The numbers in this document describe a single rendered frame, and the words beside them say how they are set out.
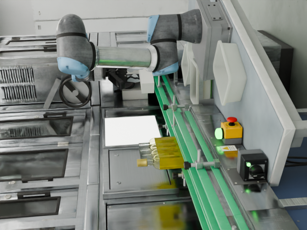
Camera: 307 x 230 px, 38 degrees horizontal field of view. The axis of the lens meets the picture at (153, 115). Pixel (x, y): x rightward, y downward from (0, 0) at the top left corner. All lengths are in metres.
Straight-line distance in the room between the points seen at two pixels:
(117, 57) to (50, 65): 1.24
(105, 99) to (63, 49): 1.34
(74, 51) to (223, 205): 0.79
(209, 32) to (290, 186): 0.70
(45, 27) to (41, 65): 2.76
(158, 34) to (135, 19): 3.77
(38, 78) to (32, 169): 0.83
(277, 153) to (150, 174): 0.84
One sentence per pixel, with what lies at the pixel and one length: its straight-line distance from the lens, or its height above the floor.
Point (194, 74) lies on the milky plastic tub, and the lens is 2.35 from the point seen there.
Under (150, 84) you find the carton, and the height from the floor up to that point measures 1.07.
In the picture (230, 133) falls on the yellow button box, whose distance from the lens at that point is 1.77.
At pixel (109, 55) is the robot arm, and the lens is 1.80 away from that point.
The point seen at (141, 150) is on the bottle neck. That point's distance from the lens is 2.07.
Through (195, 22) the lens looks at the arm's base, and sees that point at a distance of 1.96.
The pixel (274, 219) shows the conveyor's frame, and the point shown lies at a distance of 1.38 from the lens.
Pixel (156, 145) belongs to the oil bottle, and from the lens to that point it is 2.07.
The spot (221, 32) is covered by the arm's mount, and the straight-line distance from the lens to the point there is 1.88.
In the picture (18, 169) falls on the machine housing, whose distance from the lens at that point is 2.41.
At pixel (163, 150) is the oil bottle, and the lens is 2.02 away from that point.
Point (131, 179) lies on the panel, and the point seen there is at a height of 1.19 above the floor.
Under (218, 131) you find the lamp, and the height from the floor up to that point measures 0.85.
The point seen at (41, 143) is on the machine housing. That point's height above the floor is 1.67.
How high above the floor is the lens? 1.26
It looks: 5 degrees down
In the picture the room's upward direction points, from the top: 93 degrees counter-clockwise
